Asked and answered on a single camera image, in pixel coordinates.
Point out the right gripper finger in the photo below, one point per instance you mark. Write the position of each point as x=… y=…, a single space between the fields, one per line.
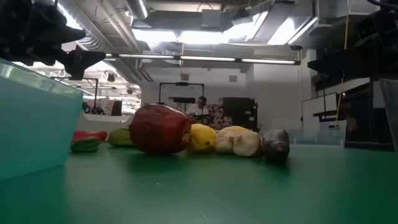
x=379 y=31
x=329 y=67

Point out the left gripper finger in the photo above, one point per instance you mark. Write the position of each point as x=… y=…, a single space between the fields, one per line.
x=81 y=60
x=53 y=28

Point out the long red chili pepper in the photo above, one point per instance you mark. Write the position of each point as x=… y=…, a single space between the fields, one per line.
x=93 y=135

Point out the small green pepper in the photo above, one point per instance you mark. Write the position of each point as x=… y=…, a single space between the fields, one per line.
x=85 y=145

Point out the light green cucumber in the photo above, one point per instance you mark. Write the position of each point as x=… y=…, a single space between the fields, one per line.
x=119 y=137

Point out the purple eggplant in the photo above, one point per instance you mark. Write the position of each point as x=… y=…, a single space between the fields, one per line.
x=275 y=144

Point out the red apple yellow patch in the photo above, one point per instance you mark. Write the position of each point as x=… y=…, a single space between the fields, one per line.
x=158 y=129

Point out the yellow lemon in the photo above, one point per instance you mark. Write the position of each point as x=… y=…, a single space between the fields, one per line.
x=202 y=137
x=237 y=128

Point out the white garlic bulb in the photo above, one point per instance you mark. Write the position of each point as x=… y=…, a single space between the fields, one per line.
x=224 y=141
x=247 y=143

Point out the white cabinet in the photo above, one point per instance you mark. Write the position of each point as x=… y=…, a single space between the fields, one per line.
x=314 y=109

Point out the smoky grey plastic bin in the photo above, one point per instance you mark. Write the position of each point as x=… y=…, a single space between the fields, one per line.
x=391 y=118

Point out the black shelf unit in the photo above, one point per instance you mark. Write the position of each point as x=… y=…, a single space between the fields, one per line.
x=367 y=124

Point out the white plastic bin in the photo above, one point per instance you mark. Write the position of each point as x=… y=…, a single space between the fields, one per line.
x=102 y=119

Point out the clear plastic bin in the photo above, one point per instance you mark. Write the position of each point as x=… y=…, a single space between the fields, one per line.
x=329 y=133

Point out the light teal plastic bin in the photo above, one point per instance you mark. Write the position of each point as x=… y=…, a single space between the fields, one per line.
x=37 y=124

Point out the black cabinet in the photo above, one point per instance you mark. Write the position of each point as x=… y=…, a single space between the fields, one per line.
x=239 y=112

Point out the patterned bean bag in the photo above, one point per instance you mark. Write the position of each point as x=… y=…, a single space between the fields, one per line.
x=219 y=119

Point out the ceiling light strip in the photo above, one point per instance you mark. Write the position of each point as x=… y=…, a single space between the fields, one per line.
x=205 y=58

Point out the person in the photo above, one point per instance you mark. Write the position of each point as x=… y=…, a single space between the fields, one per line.
x=199 y=109

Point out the green table mat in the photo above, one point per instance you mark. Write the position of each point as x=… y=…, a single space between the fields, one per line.
x=199 y=193

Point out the silver round air duct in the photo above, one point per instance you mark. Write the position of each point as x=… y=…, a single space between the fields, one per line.
x=138 y=7

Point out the black gantry frame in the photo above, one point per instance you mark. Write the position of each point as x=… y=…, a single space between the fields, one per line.
x=182 y=83

